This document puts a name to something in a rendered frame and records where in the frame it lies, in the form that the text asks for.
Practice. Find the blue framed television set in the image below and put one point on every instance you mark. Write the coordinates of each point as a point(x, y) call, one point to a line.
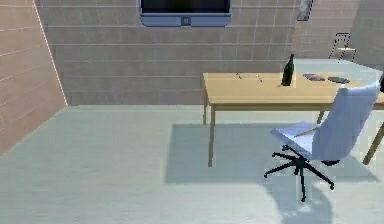
point(185, 13)

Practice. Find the light wooden table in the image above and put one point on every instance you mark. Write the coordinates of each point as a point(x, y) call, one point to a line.
point(253, 93)

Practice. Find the pale blue swivel chair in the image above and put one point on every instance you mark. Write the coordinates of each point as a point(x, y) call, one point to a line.
point(336, 133)

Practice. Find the dark green wine bottle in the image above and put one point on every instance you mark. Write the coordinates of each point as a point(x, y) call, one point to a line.
point(288, 71)

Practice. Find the dark blue object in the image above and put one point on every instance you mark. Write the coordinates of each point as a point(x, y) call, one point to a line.
point(382, 83)

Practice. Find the small thin utensil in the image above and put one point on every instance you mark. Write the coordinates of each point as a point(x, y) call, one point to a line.
point(258, 78)
point(238, 75)

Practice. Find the grey framed wall picture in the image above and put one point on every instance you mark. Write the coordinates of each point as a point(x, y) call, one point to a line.
point(304, 9)

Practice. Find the dark grey flat plate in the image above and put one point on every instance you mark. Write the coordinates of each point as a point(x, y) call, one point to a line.
point(313, 77)
point(339, 80)

